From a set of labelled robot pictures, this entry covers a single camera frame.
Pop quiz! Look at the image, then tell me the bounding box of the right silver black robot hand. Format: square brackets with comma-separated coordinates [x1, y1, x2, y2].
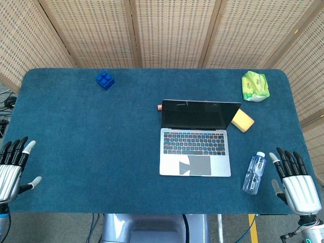
[268, 147, 322, 216]

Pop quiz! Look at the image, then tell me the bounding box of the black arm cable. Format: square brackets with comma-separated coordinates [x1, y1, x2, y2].
[279, 227, 304, 243]

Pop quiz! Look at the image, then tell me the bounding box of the yellow sponge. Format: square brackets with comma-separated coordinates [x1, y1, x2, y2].
[230, 108, 255, 133]

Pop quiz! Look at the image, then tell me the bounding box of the black floor cables bundle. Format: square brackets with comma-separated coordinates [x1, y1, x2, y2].
[0, 91, 17, 139]

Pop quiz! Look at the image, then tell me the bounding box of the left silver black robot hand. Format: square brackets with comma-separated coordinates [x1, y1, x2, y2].
[0, 136, 43, 204]

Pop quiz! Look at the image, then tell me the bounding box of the silver laptop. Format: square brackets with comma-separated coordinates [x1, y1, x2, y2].
[158, 99, 242, 178]

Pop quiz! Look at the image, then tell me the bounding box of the yellow floor tape strip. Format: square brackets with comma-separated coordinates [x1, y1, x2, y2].
[248, 214, 259, 243]

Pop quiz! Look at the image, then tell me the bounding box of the grey robot torso base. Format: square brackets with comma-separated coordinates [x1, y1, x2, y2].
[100, 214, 211, 243]

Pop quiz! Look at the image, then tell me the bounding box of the clear bottle blue label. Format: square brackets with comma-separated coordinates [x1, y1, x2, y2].
[242, 151, 267, 195]

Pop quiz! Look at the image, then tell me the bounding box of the white table leg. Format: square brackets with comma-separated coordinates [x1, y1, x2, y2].
[217, 214, 225, 243]

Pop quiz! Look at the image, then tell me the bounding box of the blue toy building block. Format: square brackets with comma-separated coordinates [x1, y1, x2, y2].
[95, 71, 115, 91]

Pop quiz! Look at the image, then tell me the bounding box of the woven bamboo folding screen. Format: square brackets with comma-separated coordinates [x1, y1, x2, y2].
[0, 0, 324, 179]

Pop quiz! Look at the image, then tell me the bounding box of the blue felt table mat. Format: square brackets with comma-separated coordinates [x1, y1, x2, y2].
[0, 68, 321, 215]

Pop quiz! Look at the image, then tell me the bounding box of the blue floor cable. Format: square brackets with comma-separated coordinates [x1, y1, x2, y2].
[87, 213, 102, 243]

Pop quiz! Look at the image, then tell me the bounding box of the green tissue pack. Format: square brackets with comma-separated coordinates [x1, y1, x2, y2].
[241, 70, 270, 102]

